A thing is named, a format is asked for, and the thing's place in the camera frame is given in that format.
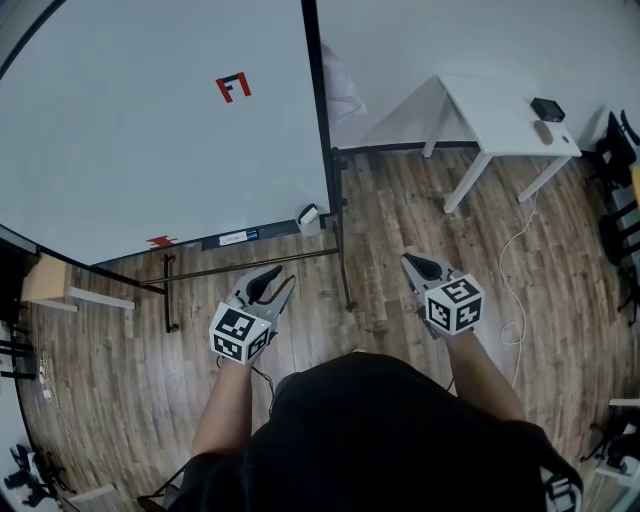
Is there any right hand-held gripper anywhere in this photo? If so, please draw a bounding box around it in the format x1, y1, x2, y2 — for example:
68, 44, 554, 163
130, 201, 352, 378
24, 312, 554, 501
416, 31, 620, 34
401, 253, 486, 342

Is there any white shelf board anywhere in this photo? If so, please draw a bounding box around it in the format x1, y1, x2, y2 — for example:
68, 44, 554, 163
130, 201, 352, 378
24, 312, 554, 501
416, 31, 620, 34
64, 284, 137, 314

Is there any white rectangular table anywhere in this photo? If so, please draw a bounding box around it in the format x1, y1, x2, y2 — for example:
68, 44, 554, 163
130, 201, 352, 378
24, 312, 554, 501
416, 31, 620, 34
359, 73, 584, 215

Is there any black office chair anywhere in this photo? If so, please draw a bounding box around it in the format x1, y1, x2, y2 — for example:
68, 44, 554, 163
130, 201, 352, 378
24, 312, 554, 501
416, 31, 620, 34
593, 108, 640, 187
579, 418, 640, 472
597, 199, 640, 267
614, 264, 640, 327

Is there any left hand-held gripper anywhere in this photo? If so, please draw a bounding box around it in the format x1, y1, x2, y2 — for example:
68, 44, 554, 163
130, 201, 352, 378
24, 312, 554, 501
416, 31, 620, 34
208, 264, 297, 369

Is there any small black case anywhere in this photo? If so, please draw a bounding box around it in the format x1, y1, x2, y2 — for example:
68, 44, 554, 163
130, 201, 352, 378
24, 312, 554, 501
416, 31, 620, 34
529, 97, 567, 124

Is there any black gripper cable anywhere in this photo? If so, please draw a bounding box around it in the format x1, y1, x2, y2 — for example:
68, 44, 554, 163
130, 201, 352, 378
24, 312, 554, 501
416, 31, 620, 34
251, 363, 277, 402

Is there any person's left leg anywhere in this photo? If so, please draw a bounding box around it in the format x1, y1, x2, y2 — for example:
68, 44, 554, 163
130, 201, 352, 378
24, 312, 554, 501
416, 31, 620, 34
273, 372, 302, 401

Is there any person's black shirt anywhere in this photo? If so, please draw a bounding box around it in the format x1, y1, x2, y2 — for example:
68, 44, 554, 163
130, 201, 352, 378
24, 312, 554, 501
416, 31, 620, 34
164, 352, 585, 512

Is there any large whiteboard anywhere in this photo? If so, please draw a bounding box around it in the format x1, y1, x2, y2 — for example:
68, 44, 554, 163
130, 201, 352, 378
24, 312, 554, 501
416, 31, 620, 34
0, 0, 335, 266

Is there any person's right forearm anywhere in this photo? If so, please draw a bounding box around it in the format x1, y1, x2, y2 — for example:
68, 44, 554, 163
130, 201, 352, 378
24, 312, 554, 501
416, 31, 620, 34
446, 327, 529, 424

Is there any white floor cable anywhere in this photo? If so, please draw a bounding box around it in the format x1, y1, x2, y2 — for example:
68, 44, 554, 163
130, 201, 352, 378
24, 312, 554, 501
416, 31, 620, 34
498, 154, 546, 391

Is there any black marker tray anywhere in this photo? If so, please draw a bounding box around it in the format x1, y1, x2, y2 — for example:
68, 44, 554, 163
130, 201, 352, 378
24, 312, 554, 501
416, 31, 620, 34
199, 221, 297, 252

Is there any person's left forearm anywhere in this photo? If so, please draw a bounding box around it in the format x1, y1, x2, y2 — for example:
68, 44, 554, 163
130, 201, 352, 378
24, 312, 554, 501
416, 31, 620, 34
191, 357, 260, 456

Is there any red and black tape mark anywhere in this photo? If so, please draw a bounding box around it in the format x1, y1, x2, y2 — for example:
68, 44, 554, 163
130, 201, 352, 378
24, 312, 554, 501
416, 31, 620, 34
215, 71, 253, 105

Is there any light wooden block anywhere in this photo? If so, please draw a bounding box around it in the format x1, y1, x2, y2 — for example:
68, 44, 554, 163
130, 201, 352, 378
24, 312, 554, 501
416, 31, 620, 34
20, 252, 70, 304

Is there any white hanging cloth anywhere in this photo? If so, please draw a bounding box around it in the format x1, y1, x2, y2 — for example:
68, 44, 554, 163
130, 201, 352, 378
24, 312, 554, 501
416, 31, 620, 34
319, 42, 369, 124

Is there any black metal rack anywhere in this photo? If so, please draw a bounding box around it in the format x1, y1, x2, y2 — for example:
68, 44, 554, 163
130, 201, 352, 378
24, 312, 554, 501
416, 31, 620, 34
0, 319, 32, 382

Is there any white power strip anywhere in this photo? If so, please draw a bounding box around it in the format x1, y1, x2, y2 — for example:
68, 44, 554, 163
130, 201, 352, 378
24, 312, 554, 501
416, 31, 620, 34
37, 349, 56, 402

